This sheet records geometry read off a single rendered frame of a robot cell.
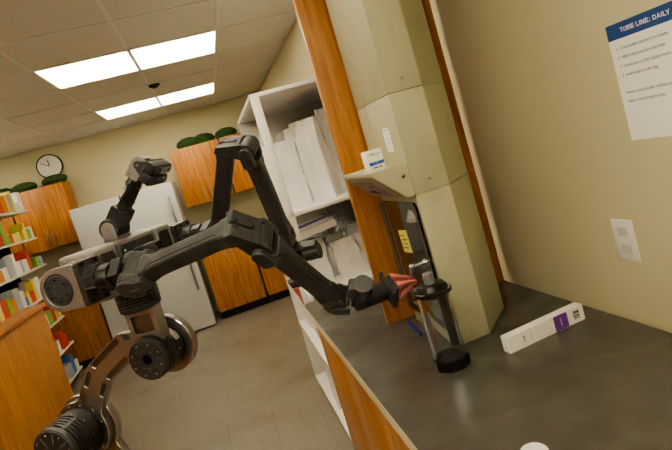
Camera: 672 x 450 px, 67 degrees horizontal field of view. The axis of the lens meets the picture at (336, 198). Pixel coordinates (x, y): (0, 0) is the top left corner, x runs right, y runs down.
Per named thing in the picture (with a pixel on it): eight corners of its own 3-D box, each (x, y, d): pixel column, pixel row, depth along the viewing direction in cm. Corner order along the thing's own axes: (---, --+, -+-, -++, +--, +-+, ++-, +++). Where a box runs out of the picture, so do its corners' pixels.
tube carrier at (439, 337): (462, 347, 148) (443, 277, 146) (477, 361, 137) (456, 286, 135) (427, 359, 147) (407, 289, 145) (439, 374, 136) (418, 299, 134)
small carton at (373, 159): (380, 167, 161) (375, 148, 160) (385, 166, 156) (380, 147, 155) (365, 171, 159) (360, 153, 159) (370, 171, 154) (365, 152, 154)
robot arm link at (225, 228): (242, 197, 121) (238, 232, 115) (277, 224, 130) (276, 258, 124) (117, 256, 139) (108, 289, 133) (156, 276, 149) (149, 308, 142)
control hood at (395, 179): (380, 194, 180) (372, 166, 179) (416, 195, 148) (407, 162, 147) (350, 203, 177) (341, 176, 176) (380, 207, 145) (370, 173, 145)
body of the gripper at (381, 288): (383, 270, 158) (361, 278, 156) (398, 291, 149) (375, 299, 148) (385, 286, 161) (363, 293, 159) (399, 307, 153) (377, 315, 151)
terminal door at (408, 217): (412, 307, 182) (382, 199, 179) (452, 330, 153) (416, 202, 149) (410, 307, 182) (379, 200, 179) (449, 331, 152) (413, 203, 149)
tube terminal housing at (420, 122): (476, 295, 189) (421, 92, 182) (529, 317, 158) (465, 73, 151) (416, 319, 184) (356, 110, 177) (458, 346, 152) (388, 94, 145)
